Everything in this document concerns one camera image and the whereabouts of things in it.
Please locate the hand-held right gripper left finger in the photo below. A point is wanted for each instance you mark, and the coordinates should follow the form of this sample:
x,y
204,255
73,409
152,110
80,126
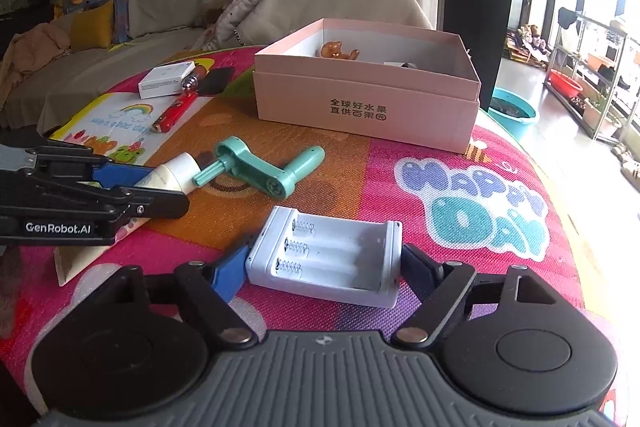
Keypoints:
x,y
230,268

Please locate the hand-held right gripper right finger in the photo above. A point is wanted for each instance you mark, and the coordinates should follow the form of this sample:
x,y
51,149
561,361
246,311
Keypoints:
x,y
416,266

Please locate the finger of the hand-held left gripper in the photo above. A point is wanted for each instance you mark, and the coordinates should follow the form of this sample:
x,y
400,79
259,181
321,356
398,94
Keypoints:
x,y
160,204
117,175

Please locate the white tube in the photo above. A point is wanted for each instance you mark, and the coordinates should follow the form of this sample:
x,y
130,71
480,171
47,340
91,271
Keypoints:
x,y
175,172

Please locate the white battery charger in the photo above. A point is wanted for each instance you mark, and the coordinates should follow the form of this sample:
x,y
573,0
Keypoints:
x,y
270,268

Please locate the pink cardboard box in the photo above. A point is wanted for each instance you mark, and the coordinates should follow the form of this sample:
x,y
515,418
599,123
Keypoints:
x,y
360,117

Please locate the brown toy figure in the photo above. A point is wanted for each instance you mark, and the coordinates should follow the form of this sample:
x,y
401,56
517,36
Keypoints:
x,y
334,51

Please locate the beige cardboard sheet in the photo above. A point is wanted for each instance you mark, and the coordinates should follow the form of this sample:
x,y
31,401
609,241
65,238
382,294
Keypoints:
x,y
75,264

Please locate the children's picture book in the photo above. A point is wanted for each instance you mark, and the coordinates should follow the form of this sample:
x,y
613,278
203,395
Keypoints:
x,y
115,122

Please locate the red lighter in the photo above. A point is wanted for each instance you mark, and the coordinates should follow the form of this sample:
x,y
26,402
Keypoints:
x,y
175,112

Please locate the small white box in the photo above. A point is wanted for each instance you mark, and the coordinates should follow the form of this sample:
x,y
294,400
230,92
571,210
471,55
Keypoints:
x,y
165,79

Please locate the colourful play mat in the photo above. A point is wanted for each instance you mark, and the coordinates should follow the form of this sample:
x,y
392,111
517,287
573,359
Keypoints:
x,y
350,177

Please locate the silver ball massage roller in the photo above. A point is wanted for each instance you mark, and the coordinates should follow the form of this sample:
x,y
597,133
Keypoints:
x,y
191,83

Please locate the peach cloth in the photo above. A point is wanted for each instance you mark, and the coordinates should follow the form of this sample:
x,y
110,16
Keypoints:
x,y
30,57

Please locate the yellow cushion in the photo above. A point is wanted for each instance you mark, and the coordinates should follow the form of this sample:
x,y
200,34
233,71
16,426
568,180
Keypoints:
x,y
90,27

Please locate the blue patterned cushion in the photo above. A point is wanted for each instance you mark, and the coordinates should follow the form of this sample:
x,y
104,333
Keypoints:
x,y
121,17

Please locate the beige sofa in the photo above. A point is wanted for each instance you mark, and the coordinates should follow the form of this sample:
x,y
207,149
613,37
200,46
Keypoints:
x,y
165,7

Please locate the teal plastic basin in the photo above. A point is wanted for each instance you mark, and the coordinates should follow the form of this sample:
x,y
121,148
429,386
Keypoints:
x,y
520,124

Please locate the brown sandal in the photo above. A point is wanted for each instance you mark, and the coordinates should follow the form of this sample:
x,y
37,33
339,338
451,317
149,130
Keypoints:
x,y
625,150
631,169

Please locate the red plastic basin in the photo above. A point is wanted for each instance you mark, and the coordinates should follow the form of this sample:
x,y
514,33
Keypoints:
x,y
566,83

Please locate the potted plant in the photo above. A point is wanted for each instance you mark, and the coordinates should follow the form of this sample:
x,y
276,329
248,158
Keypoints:
x,y
602,114

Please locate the pile of shoes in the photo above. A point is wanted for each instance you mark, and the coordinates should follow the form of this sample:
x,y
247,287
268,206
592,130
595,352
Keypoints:
x,y
525,44

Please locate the orange plastic basin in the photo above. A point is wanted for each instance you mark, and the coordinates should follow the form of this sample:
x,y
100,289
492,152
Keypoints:
x,y
600,61

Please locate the metal shelf rack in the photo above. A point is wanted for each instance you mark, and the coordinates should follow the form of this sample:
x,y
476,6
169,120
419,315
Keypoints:
x,y
620,57

